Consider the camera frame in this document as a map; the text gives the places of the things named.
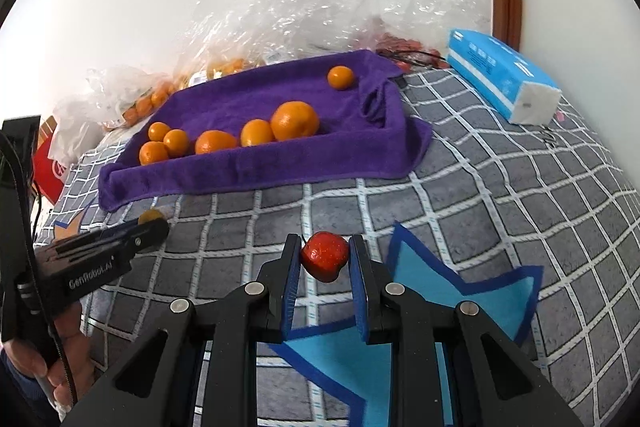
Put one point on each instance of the pile of bagged red strawberries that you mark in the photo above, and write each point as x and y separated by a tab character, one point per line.
405	44

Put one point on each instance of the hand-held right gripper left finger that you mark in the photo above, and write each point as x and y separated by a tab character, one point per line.
292	297

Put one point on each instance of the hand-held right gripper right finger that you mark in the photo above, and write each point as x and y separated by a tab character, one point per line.
359	297

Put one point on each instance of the blue tissue pack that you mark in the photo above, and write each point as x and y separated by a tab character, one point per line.
490	67

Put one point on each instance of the purple towel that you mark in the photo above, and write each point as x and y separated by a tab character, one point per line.
250	172

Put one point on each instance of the cloudy plastic bag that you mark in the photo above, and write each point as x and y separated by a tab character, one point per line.
110	82

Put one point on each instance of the grey checked blanket with stars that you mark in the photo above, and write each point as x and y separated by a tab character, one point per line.
500	207

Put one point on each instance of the yellow-green round fruit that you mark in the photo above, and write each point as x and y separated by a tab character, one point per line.
151	216

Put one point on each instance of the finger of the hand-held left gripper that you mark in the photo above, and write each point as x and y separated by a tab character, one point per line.
152	234
120	229

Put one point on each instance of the red paper bag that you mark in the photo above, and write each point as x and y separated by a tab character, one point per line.
50	177

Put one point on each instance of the brown paper bag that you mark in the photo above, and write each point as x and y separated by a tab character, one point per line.
47	127

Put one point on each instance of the pile of bagged tangerines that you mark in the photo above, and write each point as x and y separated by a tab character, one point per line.
230	68
150	104

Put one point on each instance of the person's left hand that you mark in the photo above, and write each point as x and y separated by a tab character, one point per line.
75	347

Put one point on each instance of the clear plastic bag white label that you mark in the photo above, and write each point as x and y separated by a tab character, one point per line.
280	7

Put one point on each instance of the orange tangerine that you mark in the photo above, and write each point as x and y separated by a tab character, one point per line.
341	78
176	142
159	131
257	133
215	143
295	121
154	153

